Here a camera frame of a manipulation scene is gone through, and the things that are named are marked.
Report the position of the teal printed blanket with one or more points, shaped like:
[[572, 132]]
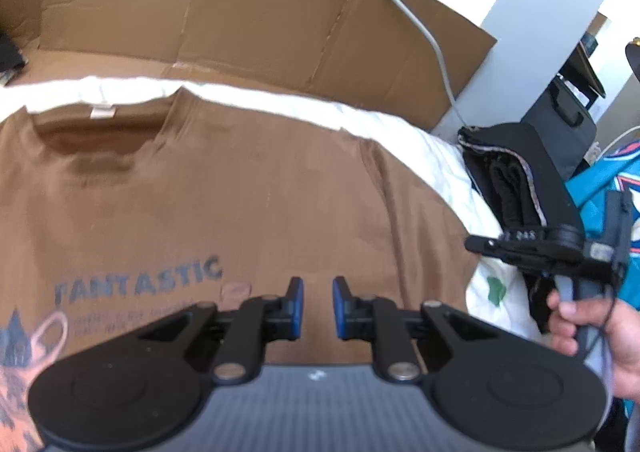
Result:
[[590, 202]]

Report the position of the patterned folded garment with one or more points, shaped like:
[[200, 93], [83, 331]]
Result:
[[532, 192]]

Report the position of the dark furniture frame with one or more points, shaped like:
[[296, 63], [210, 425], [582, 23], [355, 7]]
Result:
[[585, 77]]

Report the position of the black knit garment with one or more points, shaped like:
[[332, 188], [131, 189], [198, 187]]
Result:
[[545, 172]]

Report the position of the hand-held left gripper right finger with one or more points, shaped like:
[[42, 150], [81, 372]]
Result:
[[340, 309]]

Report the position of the cream bear print bed sheet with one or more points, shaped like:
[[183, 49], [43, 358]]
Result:
[[440, 152]]

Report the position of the flattened cardboard sheet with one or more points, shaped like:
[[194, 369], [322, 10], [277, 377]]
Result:
[[250, 7]]

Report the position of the person's right hand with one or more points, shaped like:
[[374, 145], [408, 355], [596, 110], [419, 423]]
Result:
[[625, 347]]

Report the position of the brown printed t-shirt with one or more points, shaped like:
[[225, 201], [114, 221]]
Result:
[[225, 192]]

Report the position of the black bag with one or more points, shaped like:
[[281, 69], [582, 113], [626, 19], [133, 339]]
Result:
[[560, 132]]

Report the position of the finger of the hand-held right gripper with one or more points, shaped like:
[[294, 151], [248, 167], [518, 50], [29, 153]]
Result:
[[520, 252]]

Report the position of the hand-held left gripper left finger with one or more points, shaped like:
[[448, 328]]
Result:
[[297, 307]]

